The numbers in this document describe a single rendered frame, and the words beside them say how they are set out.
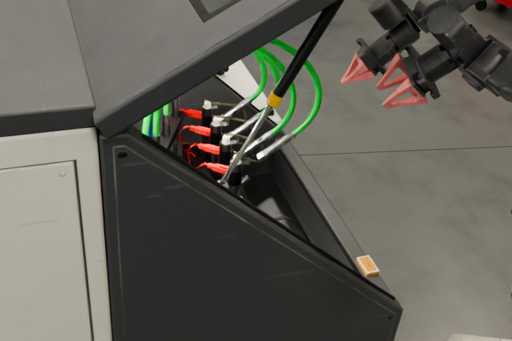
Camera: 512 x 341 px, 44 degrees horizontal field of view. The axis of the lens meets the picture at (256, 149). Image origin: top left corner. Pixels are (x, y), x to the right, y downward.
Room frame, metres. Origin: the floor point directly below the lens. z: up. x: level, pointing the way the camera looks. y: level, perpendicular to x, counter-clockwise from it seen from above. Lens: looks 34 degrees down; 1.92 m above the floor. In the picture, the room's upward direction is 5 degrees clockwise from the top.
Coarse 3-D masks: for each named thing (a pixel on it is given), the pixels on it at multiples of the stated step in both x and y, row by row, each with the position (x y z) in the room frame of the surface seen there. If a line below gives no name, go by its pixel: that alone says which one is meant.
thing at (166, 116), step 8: (264, 56) 1.31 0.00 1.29; (272, 64) 1.32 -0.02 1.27; (272, 72) 1.33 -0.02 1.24; (168, 104) 1.23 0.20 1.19; (168, 112) 1.23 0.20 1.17; (168, 120) 1.23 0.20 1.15; (248, 120) 1.31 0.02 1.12; (256, 120) 1.31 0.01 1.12; (168, 128) 1.23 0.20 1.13; (240, 128) 1.30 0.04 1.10; (248, 128) 1.30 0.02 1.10; (168, 136) 1.23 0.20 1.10; (232, 136) 1.29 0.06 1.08
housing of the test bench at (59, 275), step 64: (0, 0) 0.99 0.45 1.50; (64, 0) 1.02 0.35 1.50; (0, 64) 0.77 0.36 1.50; (64, 64) 0.79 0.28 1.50; (0, 128) 0.64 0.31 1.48; (64, 128) 0.67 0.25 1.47; (0, 192) 0.64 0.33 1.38; (64, 192) 0.67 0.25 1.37; (0, 256) 0.63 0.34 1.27; (64, 256) 0.67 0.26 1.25; (0, 320) 0.63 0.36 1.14; (64, 320) 0.66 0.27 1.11
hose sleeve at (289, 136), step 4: (288, 132) 1.18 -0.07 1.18; (292, 132) 1.17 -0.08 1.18; (284, 136) 1.17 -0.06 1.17; (288, 136) 1.17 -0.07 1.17; (292, 136) 1.17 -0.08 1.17; (280, 140) 1.16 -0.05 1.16; (284, 140) 1.16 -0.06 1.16; (288, 140) 1.16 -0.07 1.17; (272, 144) 1.16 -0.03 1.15; (276, 144) 1.16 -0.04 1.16; (280, 144) 1.16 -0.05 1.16; (284, 144) 1.16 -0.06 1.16; (268, 148) 1.15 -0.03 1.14; (272, 148) 1.15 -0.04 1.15; (276, 148) 1.15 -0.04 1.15; (264, 152) 1.15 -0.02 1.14; (268, 152) 1.15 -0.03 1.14; (272, 152) 1.15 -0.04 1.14; (268, 156) 1.15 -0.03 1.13
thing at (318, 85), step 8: (272, 40) 1.14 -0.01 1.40; (280, 40) 1.15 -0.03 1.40; (288, 48) 1.16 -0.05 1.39; (304, 64) 1.17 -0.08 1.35; (312, 72) 1.18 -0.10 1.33; (320, 88) 1.19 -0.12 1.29; (320, 96) 1.19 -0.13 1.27; (320, 104) 1.19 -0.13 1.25; (312, 112) 1.19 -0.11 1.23; (144, 120) 1.05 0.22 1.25; (312, 120) 1.19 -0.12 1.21; (144, 128) 1.05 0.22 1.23; (296, 128) 1.18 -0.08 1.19; (304, 128) 1.18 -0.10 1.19
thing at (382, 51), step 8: (360, 40) 1.36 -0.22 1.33; (376, 40) 1.36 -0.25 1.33; (384, 40) 1.34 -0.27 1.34; (392, 40) 1.34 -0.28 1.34; (360, 48) 1.33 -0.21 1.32; (368, 48) 1.35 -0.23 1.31; (376, 48) 1.34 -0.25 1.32; (384, 48) 1.33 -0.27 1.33; (392, 48) 1.33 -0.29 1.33; (376, 56) 1.33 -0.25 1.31; (384, 56) 1.33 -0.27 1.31; (392, 56) 1.34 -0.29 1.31; (384, 64) 1.34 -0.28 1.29; (384, 72) 1.33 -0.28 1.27
